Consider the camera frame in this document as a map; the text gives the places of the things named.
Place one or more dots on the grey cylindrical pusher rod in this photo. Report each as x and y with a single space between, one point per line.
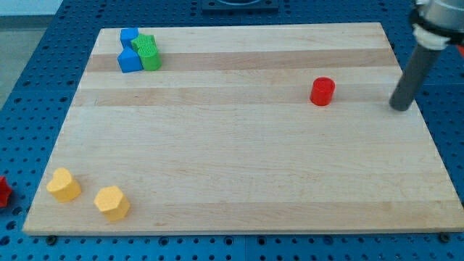
413 77

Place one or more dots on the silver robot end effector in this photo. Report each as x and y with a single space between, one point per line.
437 23

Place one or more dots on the red cylinder block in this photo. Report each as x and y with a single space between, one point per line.
322 91

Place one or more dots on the yellow hexagon block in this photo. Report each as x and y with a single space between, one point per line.
112 203

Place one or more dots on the wooden board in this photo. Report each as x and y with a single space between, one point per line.
223 139

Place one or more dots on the green cylinder block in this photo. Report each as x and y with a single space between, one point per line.
150 58

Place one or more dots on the green star block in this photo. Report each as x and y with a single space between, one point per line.
142 40

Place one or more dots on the blue triangle block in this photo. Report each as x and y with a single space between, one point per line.
129 61

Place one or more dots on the blue cube block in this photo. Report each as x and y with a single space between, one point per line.
127 35

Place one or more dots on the yellow heart block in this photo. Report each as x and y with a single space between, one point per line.
63 186

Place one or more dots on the red star block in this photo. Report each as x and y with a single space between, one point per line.
5 191

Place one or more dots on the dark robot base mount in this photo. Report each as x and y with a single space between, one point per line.
239 5

